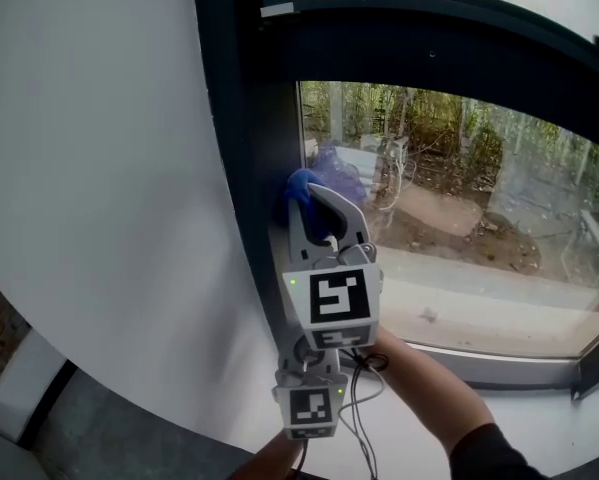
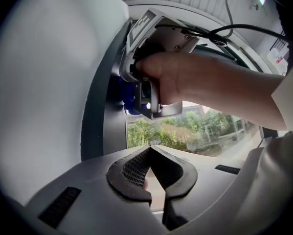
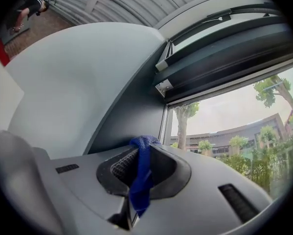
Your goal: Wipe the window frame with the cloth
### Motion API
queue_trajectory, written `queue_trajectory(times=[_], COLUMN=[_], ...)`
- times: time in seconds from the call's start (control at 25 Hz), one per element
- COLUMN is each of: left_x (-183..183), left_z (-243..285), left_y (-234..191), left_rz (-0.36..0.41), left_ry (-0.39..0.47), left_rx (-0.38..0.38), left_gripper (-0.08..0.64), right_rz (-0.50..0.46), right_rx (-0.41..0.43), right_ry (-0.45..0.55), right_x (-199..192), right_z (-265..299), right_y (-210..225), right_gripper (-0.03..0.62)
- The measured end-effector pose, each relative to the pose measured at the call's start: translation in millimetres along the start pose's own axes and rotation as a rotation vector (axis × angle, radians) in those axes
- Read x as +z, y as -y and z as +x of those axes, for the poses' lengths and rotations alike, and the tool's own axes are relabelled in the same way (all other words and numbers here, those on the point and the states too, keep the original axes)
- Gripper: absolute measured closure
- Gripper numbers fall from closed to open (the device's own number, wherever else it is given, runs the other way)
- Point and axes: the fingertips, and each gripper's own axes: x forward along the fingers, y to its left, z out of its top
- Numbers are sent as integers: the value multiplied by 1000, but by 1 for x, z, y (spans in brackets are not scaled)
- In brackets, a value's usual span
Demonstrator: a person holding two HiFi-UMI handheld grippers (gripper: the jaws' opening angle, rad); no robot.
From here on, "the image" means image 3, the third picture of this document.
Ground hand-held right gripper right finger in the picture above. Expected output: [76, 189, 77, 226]
[135, 142, 277, 235]

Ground window glass pane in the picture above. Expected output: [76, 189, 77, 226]
[167, 62, 293, 200]

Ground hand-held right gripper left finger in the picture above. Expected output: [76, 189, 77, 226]
[49, 145, 140, 235]

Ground red box with white lid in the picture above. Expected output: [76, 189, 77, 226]
[0, 38, 11, 68]

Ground green shrubs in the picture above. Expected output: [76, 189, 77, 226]
[170, 128, 293, 200]

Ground long grey building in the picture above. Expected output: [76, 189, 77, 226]
[170, 113, 293, 158]

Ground blue cleaning cloth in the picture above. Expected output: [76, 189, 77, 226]
[128, 134, 160, 218]

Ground thick trunk tree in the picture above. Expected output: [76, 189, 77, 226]
[253, 74, 293, 114]

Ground green leafy tree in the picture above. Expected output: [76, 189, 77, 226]
[173, 101, 201, 153]

